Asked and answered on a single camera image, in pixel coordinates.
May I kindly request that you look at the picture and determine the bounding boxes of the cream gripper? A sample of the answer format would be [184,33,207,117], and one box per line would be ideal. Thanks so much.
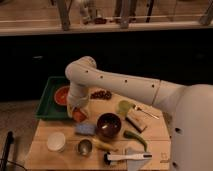
[67,105,88,120]

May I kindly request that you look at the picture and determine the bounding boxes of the red apple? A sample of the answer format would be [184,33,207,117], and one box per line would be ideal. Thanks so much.
[73,109,87,123]

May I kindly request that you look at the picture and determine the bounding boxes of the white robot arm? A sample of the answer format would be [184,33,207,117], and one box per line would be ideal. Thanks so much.
[65,56,213,171]

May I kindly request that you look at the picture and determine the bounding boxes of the small metal cup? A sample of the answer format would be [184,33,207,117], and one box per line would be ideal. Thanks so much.
[77,139,92,156]

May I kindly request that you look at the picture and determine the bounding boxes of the white paper cup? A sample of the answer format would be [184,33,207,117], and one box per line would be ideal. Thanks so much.
[46,132,66,152]

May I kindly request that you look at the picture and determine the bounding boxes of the blue sponge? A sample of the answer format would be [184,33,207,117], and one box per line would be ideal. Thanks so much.
[75,123,96,135]

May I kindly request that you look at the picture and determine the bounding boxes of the bunch of dark grapes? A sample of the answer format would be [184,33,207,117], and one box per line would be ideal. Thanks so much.
[90,90,112,100]

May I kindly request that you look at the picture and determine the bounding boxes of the orange plate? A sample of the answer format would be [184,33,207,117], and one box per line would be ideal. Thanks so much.
[54,86,69,106]

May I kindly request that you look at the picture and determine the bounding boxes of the dark red bowl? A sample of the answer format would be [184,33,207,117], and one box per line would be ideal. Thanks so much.
[97,113,121,138]

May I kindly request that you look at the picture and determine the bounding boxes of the yellow banana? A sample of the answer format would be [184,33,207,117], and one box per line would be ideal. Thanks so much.
[92,138,117,152]

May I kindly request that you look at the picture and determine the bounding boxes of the green plastic tray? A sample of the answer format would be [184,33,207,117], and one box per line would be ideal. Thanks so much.
[36,76,69,121]

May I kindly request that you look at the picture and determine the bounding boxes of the wooden block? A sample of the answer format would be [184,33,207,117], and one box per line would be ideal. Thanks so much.
[125,113,147,133]

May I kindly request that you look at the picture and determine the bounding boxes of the green chili pepper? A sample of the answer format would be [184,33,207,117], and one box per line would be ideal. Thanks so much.
[123,130,148,151]

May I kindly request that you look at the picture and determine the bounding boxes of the gold spoon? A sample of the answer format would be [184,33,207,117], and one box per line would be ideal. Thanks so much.
[133,105,159,119]

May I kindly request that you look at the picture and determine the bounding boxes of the grey cloth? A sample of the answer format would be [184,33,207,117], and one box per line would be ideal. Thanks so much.
[125,147,150,171]

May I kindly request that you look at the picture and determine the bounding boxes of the black stand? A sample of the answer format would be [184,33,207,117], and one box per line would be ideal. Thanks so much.
[0,131,14,171]

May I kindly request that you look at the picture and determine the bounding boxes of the white handled brush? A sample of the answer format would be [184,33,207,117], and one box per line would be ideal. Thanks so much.
[104,153,152,164]

